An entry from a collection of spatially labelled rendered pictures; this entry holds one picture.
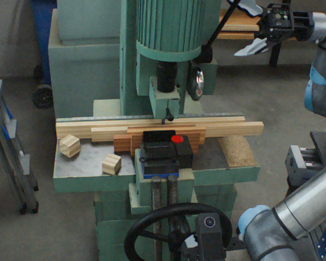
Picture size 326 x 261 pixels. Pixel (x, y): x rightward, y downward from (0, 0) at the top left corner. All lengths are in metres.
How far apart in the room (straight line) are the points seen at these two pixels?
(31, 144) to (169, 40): 1.90
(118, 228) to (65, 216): 0.98
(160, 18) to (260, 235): 0.54
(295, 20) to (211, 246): 0.56
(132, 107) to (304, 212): 0.81
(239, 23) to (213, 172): 2.24
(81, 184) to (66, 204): 1.16
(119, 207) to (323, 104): 0.77
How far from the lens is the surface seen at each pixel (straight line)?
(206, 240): 0.74
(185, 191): 0.98
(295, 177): 1.42
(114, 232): 1.22
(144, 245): 1.28
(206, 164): 1.10
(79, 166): 1.08
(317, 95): 1.37
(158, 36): 0.94
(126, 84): 1.27
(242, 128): 1.22
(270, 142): 2.85
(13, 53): 3.51
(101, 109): 1.50
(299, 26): 0.95
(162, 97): 1.05
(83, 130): 1.16
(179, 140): 0.97
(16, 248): 2.07
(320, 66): 1.05
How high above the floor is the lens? 1.60
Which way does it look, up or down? 35 degrees down
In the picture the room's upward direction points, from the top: 4 degrees clockwise
